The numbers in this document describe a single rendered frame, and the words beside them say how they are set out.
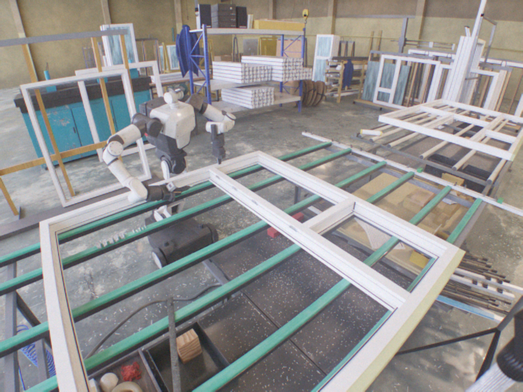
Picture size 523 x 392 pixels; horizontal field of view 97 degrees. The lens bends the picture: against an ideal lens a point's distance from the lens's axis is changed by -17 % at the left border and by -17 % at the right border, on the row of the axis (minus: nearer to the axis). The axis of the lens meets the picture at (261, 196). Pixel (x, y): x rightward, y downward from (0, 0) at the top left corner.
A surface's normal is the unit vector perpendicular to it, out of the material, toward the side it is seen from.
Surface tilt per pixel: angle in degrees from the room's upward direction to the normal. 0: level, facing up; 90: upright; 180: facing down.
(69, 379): 0
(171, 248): 45
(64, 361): 0
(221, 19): 90
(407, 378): 0
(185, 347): 90
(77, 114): 90
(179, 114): 57
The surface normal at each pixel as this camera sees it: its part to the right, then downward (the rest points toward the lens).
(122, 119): 0.63, 0.40
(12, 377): 0.00, -0.86
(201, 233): 0.48, -0.34
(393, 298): -0.78, 0.32
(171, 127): 0.34, 0.58
